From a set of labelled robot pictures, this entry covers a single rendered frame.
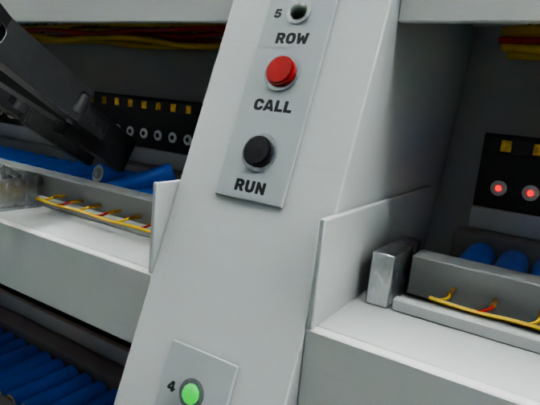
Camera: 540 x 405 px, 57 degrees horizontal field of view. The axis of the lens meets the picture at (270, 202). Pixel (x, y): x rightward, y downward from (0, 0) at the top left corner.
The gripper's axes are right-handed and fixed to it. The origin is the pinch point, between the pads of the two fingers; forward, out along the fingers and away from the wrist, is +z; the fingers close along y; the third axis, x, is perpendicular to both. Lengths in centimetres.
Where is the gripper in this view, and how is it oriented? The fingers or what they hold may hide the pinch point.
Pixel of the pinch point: (82, 132)
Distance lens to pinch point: 42.0
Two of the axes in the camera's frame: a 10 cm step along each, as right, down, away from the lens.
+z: 4.0, 3.9, 8.3
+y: -8.5, -1.8, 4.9
